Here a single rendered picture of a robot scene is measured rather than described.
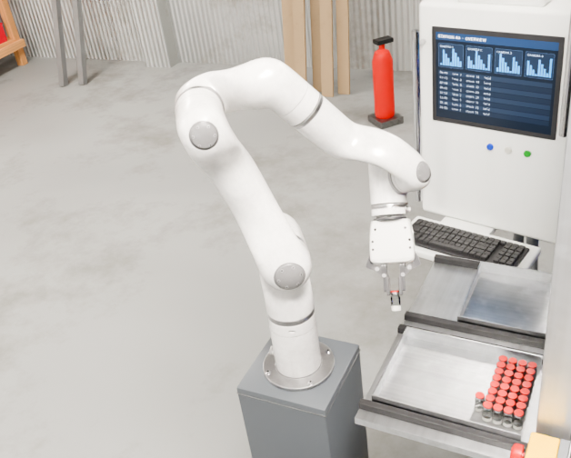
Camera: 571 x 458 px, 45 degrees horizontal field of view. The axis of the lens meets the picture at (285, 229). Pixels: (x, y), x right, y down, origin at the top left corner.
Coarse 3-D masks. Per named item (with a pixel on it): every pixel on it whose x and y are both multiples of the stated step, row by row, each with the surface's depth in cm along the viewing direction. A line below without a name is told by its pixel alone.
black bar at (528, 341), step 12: (408, 312) 188; (432, 324) 185; (444, 324) 183; (456, 324) 181; (468, 324) 181; (492, 336) 178; (504, 336) 176; (516, 336) 175; (528, 336) 174; (540, 348) 173
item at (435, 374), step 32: (416, 352) 177; (448, 352) 176; (480, 352) 174; (512, 352) 169; (384, 384) 169; (416, 384) 167; (448, 384) 166; (480, 384) 165; (448, 416) 154; (480, 416) 157
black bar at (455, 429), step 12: (360, 408) 163; (372, 408) 161; (384, 408) 160; (396, 408) 160; (408, 420) 158; (420, 420) 156; (432, 420) 155; (444, 432) 154; (456, 432) 153; (468, 432) 151; (480, 432) 151; (492, 444) 150; (504, 444) 148
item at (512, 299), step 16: (480, 272) 201; (496, 272) 200; (512, 272) 197; (528, 272) 195; (544, 272) 193; (480, 288) 195; (496, 288) 195; (512, 288) 194; (528, 288) 193; (544, 288) 192; (464, 304) 186; (480, 304) 190; (496, 304) 189; (512, 304) 188; (528, 304) 187; (544, 304) 186; (464, 320) 182; (480, 320) 179; (496, 320) 183; (512, 320) 183; (528, 320) 182; (544, 320) 181; (544, 336) 173
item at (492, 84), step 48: (432, 0) 208; (480, 0) 199; (528, 0) 190; (432, 48) 214; (480, 48) 204; (528, 48) 195; (432, 96) 223; (480, 96) 212; (528, 96) 202; (432, 144) 232; (480, 144) 220; (528, 144) 210; (432, 192) 242; (480, 192) 229; (528, 192) 218
